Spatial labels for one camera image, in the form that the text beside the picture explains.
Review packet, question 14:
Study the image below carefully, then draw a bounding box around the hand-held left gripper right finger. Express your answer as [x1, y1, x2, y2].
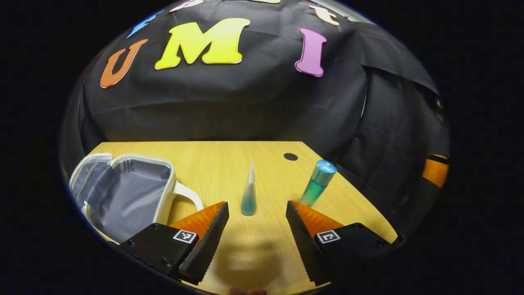
[286, 200, 404, 286]

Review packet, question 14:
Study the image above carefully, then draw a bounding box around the white suitcase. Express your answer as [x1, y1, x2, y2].
[69, 152, 204, 245]

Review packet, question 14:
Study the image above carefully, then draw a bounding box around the blue skin care bottle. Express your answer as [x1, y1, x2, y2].
[299, 160, 338, 207]

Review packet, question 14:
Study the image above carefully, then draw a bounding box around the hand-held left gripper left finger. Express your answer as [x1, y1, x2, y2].
[119, 201, 230, 286]

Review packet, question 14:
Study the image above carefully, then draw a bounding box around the blue white skin care tube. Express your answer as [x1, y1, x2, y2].
[241, 161, 257, 216]

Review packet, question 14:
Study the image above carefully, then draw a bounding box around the black backdrop cloth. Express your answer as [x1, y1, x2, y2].
[59, 0, 451, 246]

